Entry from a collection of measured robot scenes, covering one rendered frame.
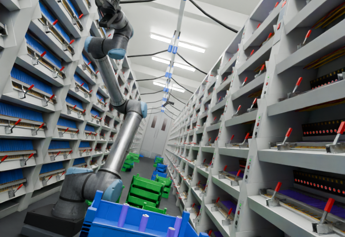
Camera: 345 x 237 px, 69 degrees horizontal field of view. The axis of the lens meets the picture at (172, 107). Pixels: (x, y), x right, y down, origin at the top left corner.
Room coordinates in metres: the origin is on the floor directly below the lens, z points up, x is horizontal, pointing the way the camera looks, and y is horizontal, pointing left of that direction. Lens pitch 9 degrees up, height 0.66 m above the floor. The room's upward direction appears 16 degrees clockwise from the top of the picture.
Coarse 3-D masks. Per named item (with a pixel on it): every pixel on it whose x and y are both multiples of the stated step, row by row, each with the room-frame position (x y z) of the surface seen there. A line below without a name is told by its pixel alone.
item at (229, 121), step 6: (258, 102) 1.17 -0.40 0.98; (228, 114) 1.78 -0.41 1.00; (240, 114) 1.78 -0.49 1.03; (246, 114) 1.34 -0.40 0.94; (252, 114) 1.26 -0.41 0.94; (228, 120) 1.68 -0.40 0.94; (234, 120) 1.56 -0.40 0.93; (240, 120) 1.45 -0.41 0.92; (246, 120) 1.35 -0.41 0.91; (252, 120) 1.56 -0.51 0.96
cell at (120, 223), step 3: (123, 204) 0.77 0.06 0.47; (126, 204) 0.77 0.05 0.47; (123, 207) 0.77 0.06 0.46; (126, 207) 0.77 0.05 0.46; (123, 210) 0.77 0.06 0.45; (126, 210) 0.77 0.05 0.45; (123, 213) 0.77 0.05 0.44; (126, 213) 0.77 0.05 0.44; (120, 216) 0.77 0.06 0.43; (123, 216) 0.77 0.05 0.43; (120, 219) 0.77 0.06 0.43; (123, 219) 0.77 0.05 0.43; (120, 222) 0.77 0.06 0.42; (123, 222) 0.77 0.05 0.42; (117, 225) 0.77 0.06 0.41; (120, 225) 0.77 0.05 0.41; (123, 225) 0.77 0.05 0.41
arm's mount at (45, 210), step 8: (40, 208) 1.57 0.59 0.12; (48, 208) 1.60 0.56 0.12; (32, 216) 1.46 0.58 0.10; (40, 216) 1.46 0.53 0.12; (48, 216) 1.45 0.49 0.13; (56, 216) 1.48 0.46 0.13; (32, 224) 1.46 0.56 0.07; (40, 224) 1.46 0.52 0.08; (48, 224) 1.45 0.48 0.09; (56, 224) 1.45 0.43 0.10; (64, 224) 1.45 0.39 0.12; (72, 224) 1.44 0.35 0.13; (80, 224) 1.52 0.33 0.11; (56, 232) 1.45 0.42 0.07; (64, 232) 1.44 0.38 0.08; (72, 232) 1.44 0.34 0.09
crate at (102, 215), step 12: (96, 192) 0.78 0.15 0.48; (96, 204) 0.78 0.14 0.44; (108, 204) 0.80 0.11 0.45; (120, 204) 0.81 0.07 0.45; (96, 216) 0.80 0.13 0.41; (108, 216) 0.80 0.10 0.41; (132, 216) 0.81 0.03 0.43; (156, 216) 0.82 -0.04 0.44; (168, 216) 0.83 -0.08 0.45; (84, 228) 0.60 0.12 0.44; (96, 228) 0.61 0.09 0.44; (108, 228) 0.61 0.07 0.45; (120, 228) 0.61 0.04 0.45; (132, 228) 0.79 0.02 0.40; (156, 228) 0.83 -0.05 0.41; (180, 228) 0.82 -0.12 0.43; (192, 228) 0.77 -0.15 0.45
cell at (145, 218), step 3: (144, 216) 0.71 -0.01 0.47; (147, 216) 0.72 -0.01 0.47; (141, 219) 0.72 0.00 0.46; (144, 219) 0.71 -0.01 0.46; (147, 219) 0.71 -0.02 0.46; (141, 222) 0.71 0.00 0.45; (144, 222) 0.71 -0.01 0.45; (141, 225) 0.71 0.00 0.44; (144, 225) 0.71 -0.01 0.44; (141, 228) 0.71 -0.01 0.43; (144, 228) 0.71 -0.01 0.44; (141, 231) 0.71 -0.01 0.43; (144, 231) 0.71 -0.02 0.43
